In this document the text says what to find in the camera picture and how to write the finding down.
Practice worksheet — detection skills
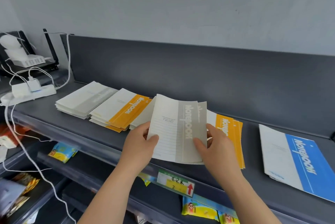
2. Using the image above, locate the yellow blue snack packet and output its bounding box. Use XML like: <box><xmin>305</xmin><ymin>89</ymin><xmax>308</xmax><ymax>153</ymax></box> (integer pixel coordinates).
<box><xmin>138</xmin><ymin>173</ymin><xmax>153</xmax><ymax>187</ymax></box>
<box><xmin>181</xmin><ymin>195</ymin><xmax>219</xmax><ymax>222</ymax></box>
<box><xmin>48</xmin><ymin>142</ymin><xmax>80</xmax><ymax>164</ymax></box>
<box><xmin>217</xmin><ymin>209</ymin><xmax>240</xmax><ymax>224</ymax></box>

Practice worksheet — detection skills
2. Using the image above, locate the yellow white price tag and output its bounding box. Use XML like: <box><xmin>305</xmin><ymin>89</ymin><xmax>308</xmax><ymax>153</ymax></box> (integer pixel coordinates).
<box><xmin>156</xmin><ymin>169</ymin><xmax>195</xmax><ymax>197</ymax></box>

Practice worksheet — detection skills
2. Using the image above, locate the small orange notebook stack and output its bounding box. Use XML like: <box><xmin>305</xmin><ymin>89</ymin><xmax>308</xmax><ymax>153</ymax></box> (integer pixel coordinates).
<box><xmin>89</xmin><ymin>88</ymin><xmax>152</xmax><ymax>133</ymax></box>
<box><xmin>207</xmin><ymin>110</ymin><xmax>246</xmax><ymax>169</ymax></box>

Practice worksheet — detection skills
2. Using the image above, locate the orange white packet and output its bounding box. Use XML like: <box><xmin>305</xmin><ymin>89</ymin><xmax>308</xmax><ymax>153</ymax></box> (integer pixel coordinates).
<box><xmin>0</xmin><ymin>124</ymin><xmax>30</xmax><ymax>163</ymax></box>

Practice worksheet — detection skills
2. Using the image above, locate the person's right hand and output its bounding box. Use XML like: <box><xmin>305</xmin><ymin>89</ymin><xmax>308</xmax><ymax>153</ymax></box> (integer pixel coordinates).
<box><xmin>193</xmin><ymin>123</ymin><xmax>243</xmax><ymax>182</ymax></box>

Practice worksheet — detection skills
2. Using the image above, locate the person's left forearm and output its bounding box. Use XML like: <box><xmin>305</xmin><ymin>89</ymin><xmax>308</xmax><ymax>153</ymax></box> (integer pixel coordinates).
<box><xmin>78</xmin><ymin>166</ymin><xmax>143</xmax><ymax>224</ymax></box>

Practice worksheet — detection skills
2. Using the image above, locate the white charger plug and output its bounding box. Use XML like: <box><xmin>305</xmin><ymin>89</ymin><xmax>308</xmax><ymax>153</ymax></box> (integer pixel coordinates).
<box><xmin>27</xmin><ymin>76</ymin><xmax>42</xmax><ymax>93</ymax></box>

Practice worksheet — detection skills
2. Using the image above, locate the small blue notebook stack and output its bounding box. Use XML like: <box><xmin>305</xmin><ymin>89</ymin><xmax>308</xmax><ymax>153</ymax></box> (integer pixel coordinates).
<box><xmin>258</xmin><ymin>123</ymin><xmax>335</xmax><ymax>203</ymax></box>

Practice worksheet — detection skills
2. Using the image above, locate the white router box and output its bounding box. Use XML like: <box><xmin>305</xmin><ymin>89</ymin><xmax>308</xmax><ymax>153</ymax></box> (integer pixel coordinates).
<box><xmin>0</xmin><ymin>30</ymin><xmax>36</xmax><ymax>61</ymax></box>

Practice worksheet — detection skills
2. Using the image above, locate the yellow brown snack packet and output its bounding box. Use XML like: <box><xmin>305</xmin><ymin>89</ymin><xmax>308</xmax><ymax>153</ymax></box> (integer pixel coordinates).
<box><xmin>6</xmin><ymin>173</ymin><xmax>40</xmax><ymax>218</ymax></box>

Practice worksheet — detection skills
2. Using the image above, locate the small grey notebook stack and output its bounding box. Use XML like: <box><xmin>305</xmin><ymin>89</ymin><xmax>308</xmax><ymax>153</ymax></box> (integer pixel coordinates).
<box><xmin>55</xmin><ymin>81</ymin><xmax>119</xmax><ymax>120</ymax></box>
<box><xmin>129</xmin><ymin>96</ymin><xmax>157</xmax><ymax>130</ymax></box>
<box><xmin>146</xmin><ymin>93</ymin><xmax>208</xmax><ymax>165</ymax></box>

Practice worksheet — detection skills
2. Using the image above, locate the clear plastic price rail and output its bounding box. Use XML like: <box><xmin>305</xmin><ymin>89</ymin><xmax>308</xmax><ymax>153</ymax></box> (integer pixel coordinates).
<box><xmin>10</xmin><ymin>111</ymin><xmax>299</xmax><ymax>224</ymax></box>

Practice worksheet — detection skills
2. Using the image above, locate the black router antenna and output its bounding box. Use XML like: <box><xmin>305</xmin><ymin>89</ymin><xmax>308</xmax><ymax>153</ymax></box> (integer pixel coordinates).
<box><xmin>43</xmin><ymin>28</ymin><xmax>59</xmax><ymax>66</ymax></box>

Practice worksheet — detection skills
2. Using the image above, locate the thin white cable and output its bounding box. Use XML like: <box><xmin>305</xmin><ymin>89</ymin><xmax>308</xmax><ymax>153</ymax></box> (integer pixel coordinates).
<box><xmin>4</xmin><ymin>102</ymin><xmax>76</xmax><ymax>224</ymax></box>

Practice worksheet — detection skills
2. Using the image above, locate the person's left hand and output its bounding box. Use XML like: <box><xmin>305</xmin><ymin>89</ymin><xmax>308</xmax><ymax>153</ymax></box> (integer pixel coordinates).
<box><xmin>119</xmin><ymin>121</ymin><xmax>159</xmax><ymax>174</ymax></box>

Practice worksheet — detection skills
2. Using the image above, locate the white power strip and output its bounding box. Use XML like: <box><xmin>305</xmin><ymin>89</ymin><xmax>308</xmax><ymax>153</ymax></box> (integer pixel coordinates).
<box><xmin>0</xmin><ymin>84</ymin><xmax>57</xmax><ymax>107</ymax></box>

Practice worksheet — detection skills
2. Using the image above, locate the grey foil packet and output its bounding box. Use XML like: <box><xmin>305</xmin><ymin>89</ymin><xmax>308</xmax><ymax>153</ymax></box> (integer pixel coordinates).
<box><xmin>0</xmin><ymin>178</ymin><xmax>27</xmax><ymax>215</ymax></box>

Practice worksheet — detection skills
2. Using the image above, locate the dark grey back panel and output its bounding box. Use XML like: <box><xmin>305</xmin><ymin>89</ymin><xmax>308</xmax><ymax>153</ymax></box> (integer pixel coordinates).
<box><xmin>67</xmin><ymin>35</ymin><xmax>335</xmax><ymax>139</ymax></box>

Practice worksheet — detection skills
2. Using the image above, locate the white power adapter block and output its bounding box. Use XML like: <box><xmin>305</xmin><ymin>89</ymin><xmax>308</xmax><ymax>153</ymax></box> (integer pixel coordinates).
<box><xmin>12</xmin><ymin>83</ymin><xmax>30</xmax><ymax>99</ymax></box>

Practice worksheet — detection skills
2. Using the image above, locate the black router body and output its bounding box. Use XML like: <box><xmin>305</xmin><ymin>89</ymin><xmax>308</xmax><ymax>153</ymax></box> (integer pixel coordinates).
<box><xmin>0</xmin><ymin>60</ymin><xmax>59</xmax><ymax>75</ymax></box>

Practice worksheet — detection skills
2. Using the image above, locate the person's right forearm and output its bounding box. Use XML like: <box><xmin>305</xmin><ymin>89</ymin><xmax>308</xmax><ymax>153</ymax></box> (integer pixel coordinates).
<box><xmin>222</xmin><ymin>171</ymin><xmax>282</xmax><ymax>224</ymax></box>

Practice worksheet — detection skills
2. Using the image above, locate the white router device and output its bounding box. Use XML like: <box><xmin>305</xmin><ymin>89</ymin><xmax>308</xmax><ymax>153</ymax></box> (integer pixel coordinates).
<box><xmin>0</xmin><ymin>34</ymin><xmax>29</xmax><ymax>61</ymax></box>

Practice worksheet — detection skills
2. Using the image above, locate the thick white braided cable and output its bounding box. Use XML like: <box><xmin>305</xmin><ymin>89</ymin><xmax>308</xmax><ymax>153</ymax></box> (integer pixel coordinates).
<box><xmin>43</xmin><ymin>32</ymin><xmax>72</xmax><ymax>91</ymax></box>

